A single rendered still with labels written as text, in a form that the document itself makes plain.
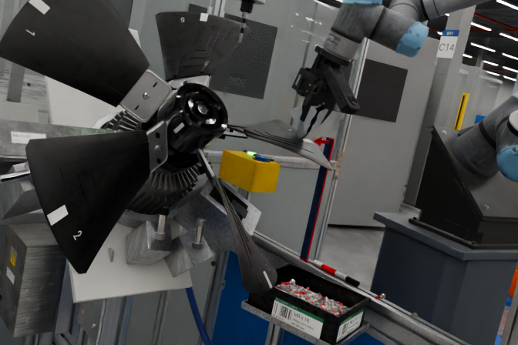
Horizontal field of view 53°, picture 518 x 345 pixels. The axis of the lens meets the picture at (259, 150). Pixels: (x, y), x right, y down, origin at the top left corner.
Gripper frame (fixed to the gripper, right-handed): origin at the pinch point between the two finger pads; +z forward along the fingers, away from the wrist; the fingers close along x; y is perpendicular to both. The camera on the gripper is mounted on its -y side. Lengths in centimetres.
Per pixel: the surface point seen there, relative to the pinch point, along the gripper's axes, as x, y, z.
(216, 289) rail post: -12, 15, 63
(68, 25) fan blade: 54, 16, -8
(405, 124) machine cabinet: -385, 209, 67
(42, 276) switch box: 44, 14, 50
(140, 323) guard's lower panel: -13, 42, 105
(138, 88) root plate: 41.1, 7.6, -1.8
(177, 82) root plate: 29.9, 12.5, -2.6
